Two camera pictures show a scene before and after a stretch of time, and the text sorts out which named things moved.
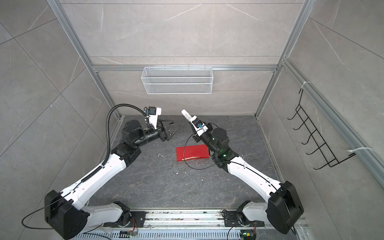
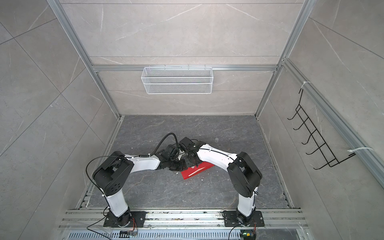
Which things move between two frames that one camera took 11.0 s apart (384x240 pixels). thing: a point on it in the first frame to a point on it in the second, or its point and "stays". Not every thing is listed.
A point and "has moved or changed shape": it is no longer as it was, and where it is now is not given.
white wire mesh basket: x=177 y=80 stays
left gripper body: x=162 y=134 to x=177 y=164
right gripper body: x=205 y=138 to x=189 y=162
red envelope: x=191 y=152 has moved or changed shape
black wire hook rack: x=315 y=136 stays
